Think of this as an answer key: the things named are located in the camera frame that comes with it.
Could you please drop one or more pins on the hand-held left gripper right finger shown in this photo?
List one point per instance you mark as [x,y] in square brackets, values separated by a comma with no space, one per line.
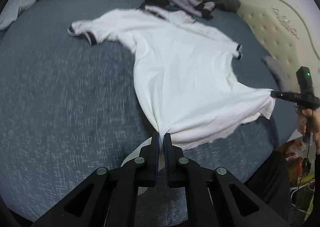
[166,162]

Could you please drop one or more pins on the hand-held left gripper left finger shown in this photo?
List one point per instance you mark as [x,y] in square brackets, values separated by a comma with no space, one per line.
[157,159]

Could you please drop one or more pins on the orange and white plastic bag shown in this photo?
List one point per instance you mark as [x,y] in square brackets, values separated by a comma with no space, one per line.
[297,150]

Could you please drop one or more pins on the white polo shirt black trim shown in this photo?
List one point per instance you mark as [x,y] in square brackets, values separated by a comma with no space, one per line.
[190,79]

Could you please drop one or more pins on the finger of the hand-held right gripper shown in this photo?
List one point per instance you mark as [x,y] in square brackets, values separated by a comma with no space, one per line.
[285,95]

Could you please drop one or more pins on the person's black trouser leg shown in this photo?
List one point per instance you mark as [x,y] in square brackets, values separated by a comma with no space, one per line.
[270,182]

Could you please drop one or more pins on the light grey duvet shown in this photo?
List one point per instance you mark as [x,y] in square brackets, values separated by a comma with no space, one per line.
[15,11]

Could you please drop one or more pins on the blue patterned bed sheet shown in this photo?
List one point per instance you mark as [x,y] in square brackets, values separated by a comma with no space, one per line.
[70,97]

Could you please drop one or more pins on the cream tufted headboard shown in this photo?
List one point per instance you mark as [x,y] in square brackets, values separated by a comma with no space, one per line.
[280,29]

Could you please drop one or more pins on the grey folded cloth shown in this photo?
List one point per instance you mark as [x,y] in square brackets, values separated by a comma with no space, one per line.
[280,71]

